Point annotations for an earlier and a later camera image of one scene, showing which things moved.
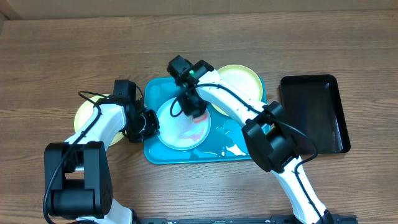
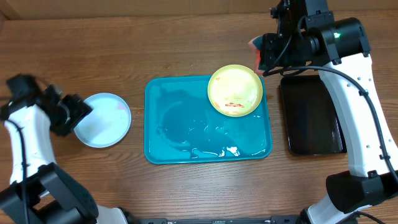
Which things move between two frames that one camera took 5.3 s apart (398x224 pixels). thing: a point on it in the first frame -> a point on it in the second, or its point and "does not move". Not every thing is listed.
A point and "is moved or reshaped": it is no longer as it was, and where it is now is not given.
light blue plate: x=178 y=130 is moved or reshaped
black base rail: x=316 y=219 does not move
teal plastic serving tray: x=227 y=140 does not move
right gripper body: x=194 y=108 -> x=275 y=56
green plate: x=242 y=81 does not move
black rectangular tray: x=313 y=102 does not move
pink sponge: x=202 y=118 -> x=255 y=43
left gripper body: x=144 y=126 -> x=70 y=115
